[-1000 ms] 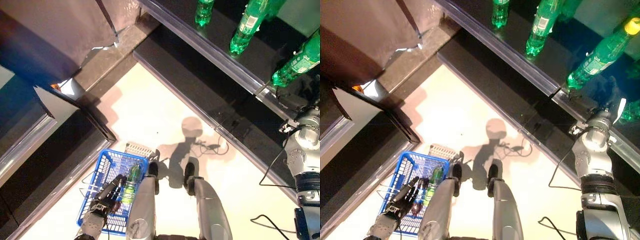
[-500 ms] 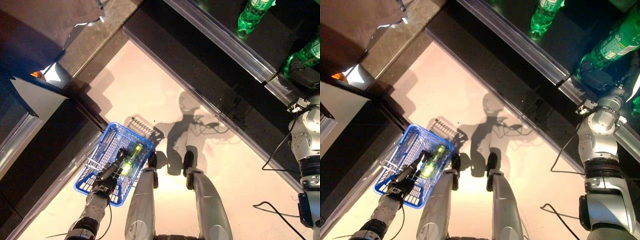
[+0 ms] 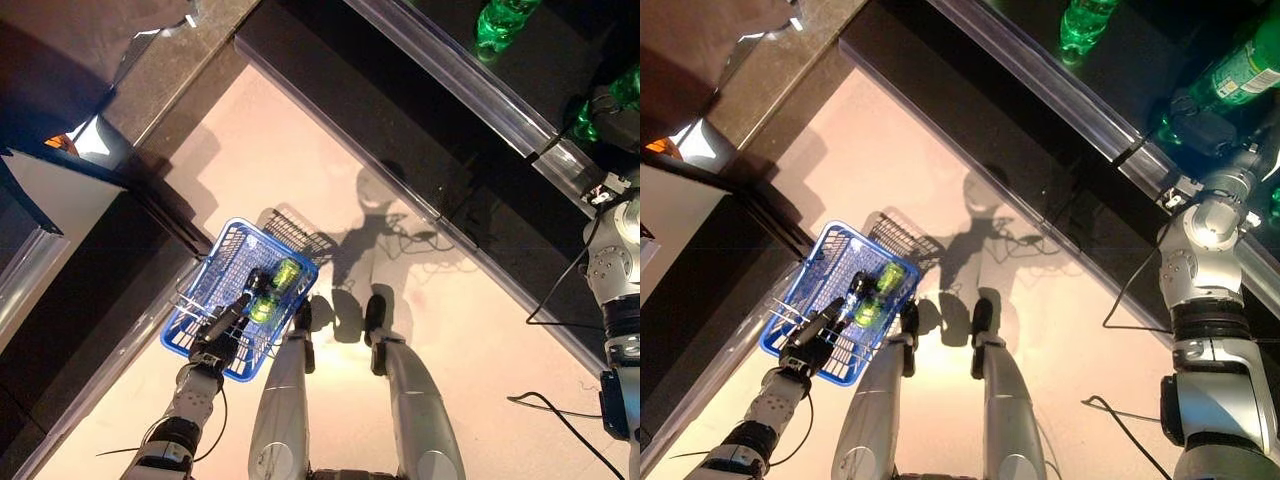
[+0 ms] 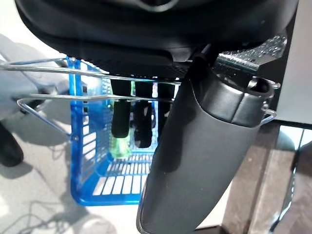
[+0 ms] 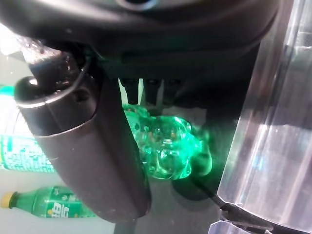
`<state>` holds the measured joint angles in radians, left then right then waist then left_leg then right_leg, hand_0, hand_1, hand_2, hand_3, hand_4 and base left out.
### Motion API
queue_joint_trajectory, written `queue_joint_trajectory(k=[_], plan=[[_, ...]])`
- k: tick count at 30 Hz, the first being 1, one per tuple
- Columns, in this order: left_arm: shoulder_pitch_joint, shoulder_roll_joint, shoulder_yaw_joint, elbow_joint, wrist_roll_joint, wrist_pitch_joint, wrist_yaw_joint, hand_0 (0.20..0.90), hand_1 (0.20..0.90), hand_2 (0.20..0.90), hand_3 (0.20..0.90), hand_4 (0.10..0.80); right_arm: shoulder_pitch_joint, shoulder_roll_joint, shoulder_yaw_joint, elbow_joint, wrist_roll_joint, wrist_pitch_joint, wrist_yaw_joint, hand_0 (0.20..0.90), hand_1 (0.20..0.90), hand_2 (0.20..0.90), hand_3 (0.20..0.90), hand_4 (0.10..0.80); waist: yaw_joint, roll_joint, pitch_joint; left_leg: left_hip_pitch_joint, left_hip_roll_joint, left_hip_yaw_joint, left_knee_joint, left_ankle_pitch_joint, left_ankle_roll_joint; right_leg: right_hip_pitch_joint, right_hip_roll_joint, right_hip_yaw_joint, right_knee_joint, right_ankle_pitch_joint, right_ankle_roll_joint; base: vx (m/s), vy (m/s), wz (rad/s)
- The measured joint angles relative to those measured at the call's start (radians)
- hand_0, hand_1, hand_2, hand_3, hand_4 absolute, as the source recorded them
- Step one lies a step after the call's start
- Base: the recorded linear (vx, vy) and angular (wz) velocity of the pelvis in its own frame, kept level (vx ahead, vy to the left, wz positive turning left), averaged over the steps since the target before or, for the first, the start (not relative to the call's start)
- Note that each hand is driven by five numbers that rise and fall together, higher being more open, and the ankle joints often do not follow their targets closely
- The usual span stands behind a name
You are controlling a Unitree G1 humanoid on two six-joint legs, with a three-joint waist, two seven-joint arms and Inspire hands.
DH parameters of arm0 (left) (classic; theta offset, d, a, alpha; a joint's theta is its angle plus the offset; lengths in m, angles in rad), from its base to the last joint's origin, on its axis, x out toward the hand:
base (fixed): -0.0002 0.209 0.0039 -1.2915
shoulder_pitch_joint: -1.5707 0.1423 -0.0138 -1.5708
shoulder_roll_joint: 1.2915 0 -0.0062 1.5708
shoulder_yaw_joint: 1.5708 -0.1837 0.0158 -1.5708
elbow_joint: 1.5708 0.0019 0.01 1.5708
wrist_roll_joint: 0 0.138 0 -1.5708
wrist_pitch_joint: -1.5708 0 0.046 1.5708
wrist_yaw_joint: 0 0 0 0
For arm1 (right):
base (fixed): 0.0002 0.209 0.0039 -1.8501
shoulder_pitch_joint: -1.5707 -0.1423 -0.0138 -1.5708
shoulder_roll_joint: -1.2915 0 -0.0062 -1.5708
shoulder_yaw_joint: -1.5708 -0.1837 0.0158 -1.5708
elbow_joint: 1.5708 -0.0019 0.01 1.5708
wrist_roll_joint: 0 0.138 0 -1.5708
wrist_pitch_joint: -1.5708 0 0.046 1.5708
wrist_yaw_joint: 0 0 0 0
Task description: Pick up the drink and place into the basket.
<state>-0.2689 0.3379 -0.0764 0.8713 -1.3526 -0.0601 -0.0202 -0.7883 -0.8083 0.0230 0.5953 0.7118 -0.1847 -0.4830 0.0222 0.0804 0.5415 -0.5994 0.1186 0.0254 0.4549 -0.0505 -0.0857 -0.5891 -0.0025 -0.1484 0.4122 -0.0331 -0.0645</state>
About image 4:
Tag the green bottle in basket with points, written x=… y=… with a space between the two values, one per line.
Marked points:
x=120 y=147

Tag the blue plastic shopping basket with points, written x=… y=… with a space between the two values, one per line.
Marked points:
x=83 y=170

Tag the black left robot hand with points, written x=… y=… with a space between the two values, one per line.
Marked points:
x=195 y=158

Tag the grey left robot leg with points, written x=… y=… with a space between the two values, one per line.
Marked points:
x=24 y=80

